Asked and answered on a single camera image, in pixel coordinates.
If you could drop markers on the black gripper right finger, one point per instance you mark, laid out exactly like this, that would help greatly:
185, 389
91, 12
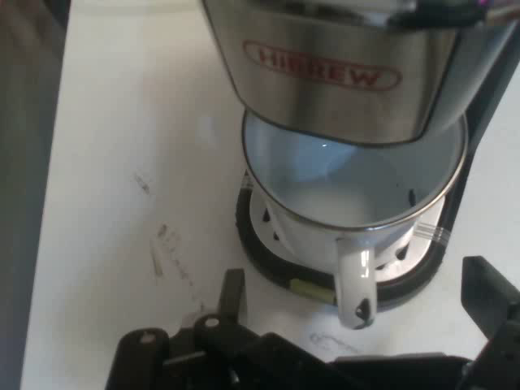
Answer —
487, 292

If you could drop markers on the white enamel mug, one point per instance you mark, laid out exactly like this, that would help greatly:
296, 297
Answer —
321, 191

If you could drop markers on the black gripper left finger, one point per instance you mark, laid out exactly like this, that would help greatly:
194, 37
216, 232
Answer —
231, 292

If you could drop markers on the silver black coffee machine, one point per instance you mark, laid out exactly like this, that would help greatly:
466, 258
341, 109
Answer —
325, 101

